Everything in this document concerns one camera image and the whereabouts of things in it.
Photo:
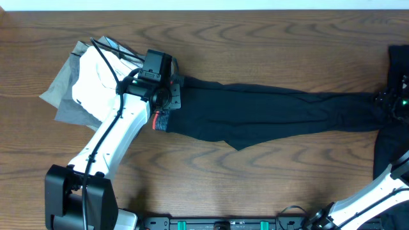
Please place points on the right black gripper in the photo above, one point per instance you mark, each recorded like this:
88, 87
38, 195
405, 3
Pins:
388, 99

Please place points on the grey folded garment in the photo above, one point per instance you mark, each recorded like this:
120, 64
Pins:
59, 93

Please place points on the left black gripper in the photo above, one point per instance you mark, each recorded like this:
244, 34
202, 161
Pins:
176, 94

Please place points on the black garment at right edge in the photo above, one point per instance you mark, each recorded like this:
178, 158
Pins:
398, 66

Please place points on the white t-shirt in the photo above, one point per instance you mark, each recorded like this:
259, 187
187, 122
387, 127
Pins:
95, 89

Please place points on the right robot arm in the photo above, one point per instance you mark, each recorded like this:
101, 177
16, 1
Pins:
390, 187

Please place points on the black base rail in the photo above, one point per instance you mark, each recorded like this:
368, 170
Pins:
292, 218

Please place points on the black leggings red waistband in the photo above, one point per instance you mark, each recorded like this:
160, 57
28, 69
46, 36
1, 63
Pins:
244, 115

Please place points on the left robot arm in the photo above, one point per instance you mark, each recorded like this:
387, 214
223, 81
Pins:
80, 195

